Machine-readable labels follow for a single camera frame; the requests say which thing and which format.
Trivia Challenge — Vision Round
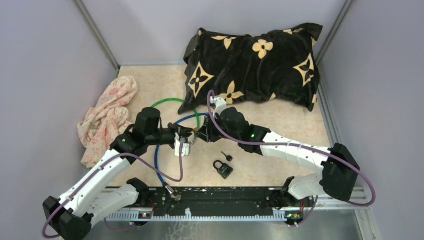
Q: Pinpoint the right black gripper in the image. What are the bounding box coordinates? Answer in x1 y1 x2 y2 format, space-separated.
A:
196 111 241 143

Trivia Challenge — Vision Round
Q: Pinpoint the green cable lock loop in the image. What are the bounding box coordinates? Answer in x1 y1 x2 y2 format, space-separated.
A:
150 98 201 132

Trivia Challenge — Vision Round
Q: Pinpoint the black Kaijing padlock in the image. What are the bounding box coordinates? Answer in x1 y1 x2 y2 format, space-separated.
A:
213 160 234 180

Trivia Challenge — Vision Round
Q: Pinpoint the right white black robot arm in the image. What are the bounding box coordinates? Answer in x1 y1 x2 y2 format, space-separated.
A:
196 107 360 206

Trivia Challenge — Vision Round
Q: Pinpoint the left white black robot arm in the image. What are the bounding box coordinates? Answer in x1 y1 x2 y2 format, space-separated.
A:
41 107 194 240

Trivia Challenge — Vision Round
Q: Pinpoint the black head key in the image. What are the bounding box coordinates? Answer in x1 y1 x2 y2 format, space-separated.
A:
221 151 233 162

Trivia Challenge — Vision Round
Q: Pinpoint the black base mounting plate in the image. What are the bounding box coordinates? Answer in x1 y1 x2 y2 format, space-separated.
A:
143 187 316 220

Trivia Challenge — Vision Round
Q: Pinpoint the pink floral white cloth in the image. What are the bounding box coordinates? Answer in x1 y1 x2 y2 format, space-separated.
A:
77 76 139 168

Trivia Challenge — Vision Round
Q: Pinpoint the black pillow with beige flowers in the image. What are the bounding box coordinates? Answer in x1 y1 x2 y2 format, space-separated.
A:
178 23 323 114

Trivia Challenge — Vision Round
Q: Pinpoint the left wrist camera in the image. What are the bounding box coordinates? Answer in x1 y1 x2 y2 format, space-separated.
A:
174 137 192 157

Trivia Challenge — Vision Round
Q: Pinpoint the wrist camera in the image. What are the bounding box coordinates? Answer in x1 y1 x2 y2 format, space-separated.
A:
174 137 192 157
209 96 227 118

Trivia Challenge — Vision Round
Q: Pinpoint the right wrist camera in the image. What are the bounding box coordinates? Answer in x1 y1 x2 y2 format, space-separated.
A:
209 96 227 118

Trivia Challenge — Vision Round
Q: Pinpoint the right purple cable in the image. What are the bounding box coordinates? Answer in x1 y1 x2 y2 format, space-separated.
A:
206 90 377 208

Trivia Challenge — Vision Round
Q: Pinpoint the blue cable lock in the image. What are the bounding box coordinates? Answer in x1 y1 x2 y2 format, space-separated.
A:
154 113 207 185

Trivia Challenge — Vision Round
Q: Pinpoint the aluminium frame rail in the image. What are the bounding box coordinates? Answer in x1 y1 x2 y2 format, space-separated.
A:
67 187 370 220

